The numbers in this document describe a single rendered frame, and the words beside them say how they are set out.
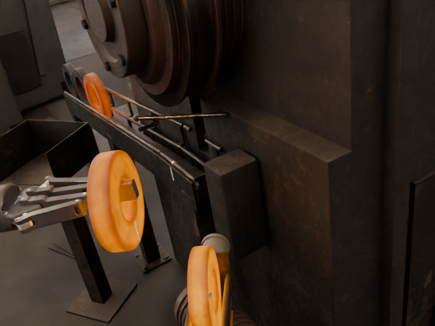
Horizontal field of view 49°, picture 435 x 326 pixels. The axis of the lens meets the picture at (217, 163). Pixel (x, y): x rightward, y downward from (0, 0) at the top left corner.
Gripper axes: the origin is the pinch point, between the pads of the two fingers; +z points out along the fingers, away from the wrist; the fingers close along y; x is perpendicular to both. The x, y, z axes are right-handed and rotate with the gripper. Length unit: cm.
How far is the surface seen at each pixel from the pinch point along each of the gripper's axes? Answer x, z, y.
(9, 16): -10, -159, -287
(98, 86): -15, -37, -100
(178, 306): -41.8, -2.3, -15.7
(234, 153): -13.3, 15.4, -30.9
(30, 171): -30, -57, -71
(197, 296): -17.6, 9.6, 6.0
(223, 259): -22.8, 12.2, -7.8
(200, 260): -14.8, 10.4, 0.9
